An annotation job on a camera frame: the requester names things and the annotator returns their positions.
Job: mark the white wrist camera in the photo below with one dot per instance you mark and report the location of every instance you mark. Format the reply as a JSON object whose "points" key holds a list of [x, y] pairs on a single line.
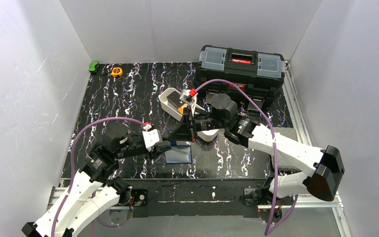
{"points": [[188, 96], [151, 138]]}

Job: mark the green small object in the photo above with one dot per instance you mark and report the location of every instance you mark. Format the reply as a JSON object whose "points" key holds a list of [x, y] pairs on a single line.
{"points": [[93, 66]]}

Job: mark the black card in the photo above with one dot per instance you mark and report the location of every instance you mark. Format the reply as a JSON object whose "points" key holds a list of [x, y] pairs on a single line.
{"points": [[174, 99]]}

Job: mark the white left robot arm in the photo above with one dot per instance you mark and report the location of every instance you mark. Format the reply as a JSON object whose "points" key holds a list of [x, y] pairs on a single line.
{"points": [[91, 191]]}

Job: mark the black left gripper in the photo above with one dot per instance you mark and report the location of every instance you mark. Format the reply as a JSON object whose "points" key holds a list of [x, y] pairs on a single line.
{"points": [[156, 149]]}

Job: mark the yellow tape measure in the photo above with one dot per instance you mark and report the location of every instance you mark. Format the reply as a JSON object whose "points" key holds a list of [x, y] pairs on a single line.
{"points": [[116, 72]]}

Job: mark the white oblong plastic tray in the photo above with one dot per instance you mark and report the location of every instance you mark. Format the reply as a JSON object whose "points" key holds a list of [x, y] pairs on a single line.
{"points": [[206, 136]]}

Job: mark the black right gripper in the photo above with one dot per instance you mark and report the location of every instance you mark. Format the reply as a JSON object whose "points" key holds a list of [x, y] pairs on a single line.
{"points": [[192, 125]]}

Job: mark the aluminium frame rail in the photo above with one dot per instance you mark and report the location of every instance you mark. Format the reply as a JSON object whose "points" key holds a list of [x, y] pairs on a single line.
{"points": [[194, 196]]}

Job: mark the black plastic toolbox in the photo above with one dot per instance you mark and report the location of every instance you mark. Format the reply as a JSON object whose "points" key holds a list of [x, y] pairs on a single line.
{"points": [[260, 75]]}

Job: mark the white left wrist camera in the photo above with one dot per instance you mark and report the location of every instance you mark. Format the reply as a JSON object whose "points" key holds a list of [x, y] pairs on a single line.
{"points": [[151, 138]]}

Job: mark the orange card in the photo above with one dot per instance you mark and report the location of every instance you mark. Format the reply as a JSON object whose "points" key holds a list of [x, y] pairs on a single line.
{"points": [[181, 108]]}

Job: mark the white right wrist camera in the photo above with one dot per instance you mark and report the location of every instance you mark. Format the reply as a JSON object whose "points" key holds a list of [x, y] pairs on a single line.
{"points": [[188, 96]]}

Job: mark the black marbled table mat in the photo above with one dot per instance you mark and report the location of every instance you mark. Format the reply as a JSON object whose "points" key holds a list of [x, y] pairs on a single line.
{"points": [[135, 94]]}

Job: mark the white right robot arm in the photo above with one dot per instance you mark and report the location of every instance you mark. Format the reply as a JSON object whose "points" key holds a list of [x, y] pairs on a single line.
{"points": [[320, 170]]}

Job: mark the blue leather card holder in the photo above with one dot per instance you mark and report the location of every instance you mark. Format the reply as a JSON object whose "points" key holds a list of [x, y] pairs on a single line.
{"points": [[178, 153]]}

